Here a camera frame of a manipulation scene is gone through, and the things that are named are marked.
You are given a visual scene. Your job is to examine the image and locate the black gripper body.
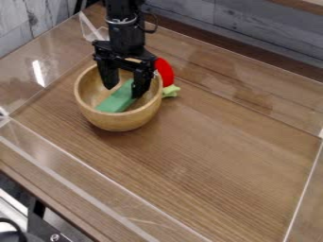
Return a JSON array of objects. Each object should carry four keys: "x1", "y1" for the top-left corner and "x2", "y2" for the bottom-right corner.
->
[{"x1": 92, "y1": 18, "x2": 156, "y2": 71}]

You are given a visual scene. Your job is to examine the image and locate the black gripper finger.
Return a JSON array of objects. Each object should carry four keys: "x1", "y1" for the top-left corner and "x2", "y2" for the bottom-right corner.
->
[
  {"x1": 97, "y1": 59, "x2": 118, "y2": 90},
  {"x1": 130, "y1": 68, "x2": 153, "y2": 98}
]

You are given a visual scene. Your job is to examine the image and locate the green rectangular block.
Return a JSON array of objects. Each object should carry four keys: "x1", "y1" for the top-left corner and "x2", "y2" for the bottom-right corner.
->
[{"x1": 96, "y1": 79, "x2": 136, "y2": 112}]

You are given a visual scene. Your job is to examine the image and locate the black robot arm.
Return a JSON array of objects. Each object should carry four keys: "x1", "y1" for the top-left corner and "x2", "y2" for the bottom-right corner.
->
[{"x1": 92, "y1": 0, "x2": 156, "y2": 98}]

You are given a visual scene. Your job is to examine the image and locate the brown wooden bowl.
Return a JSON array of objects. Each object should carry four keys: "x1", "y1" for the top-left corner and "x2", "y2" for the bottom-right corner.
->
[{"x1": 73, "y1": 64, "x2": 162, "y2": 131}]

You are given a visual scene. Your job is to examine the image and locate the red plush strawberry toy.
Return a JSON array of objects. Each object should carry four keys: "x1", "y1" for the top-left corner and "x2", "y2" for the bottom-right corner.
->
[{"x1": 153, "y1": 58, "x2": 180, "y2": 97}]

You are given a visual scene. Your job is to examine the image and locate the clear acrylic corner bracket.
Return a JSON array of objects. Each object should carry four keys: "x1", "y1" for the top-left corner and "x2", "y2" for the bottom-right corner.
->
[{"x1": 78, "y1": 12, "x2": 109, "y2": 43}]

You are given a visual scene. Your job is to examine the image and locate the black metal table frame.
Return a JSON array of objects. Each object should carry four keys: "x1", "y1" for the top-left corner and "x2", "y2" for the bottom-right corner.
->
[{"x1": 26, "y1": 199, "x2": 73, "y2": 242}]

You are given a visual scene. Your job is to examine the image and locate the black cable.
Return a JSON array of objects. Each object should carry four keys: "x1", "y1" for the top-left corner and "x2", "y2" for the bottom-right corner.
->
[{"x1": 0, "y1": 216, "x2": 26, "y2": 242}]

